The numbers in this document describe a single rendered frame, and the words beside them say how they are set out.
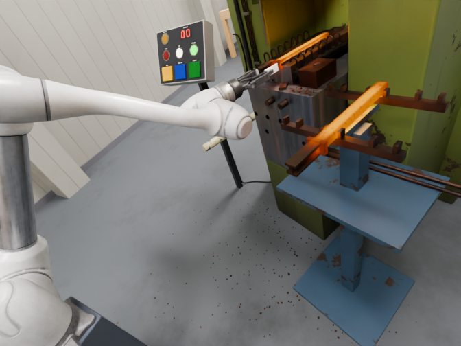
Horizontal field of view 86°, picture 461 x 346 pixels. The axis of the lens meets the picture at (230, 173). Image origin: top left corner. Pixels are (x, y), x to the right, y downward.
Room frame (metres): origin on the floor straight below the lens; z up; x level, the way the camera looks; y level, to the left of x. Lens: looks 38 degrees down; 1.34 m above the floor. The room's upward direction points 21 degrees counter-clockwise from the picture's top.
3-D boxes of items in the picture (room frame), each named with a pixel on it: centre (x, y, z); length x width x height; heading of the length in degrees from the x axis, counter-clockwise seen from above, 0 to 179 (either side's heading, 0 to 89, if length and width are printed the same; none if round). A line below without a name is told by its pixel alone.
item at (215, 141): (1.33, -0.11, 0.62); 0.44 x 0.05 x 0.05; 114
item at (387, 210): (0.52, -0.36, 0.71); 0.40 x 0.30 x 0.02; 27
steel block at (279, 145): (1.09, -0.55, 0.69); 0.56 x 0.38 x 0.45; 114
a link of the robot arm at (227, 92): (0.91, -0.08, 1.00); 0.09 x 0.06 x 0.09; 24
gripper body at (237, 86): (0.94, -0.15, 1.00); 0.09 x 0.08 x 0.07; 114
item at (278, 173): (1.09, -0.55, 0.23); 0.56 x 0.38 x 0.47; 114
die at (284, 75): (1.13, -0.52, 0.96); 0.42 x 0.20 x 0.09; 114
